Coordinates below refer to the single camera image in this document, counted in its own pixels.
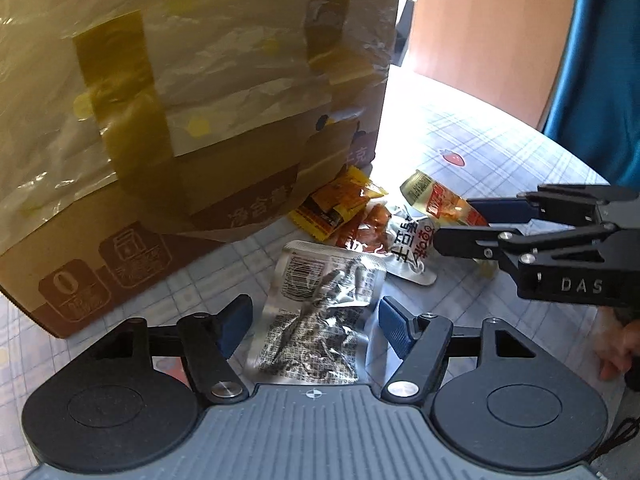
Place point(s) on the orange snack packet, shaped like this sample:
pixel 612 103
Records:
pixel 345 192

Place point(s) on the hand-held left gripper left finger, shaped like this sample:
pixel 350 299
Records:
pixel 232 327

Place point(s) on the silver foil snack packet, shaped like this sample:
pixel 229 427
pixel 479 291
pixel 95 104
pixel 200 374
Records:
pixel 310 320

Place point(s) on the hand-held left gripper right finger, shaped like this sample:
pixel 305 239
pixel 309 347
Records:
pixel 395 325

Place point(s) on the amber snack packet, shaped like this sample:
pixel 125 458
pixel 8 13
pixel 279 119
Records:
pixel 430 200

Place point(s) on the taped cardboard box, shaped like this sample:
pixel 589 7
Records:
pixel 200 85

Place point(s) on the person's right hand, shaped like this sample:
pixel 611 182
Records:
pixel 620 350

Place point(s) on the white snack packet red print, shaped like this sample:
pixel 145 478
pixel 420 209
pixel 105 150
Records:
pixel 407 262

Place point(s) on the wooden panel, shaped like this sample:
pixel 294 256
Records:
pixel 490 35

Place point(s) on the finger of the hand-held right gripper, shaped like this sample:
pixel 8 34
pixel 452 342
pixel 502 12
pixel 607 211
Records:
pixel 500 210
pixel 465 242

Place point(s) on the blue curtain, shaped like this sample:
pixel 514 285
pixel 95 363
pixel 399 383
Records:
pixel 605 85

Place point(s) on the checkered tablecloth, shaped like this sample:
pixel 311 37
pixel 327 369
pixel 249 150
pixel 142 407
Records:
pixel 450 120

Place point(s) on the red-brown clear snack packet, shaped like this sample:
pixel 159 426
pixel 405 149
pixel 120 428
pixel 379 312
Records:
pixel 367 227

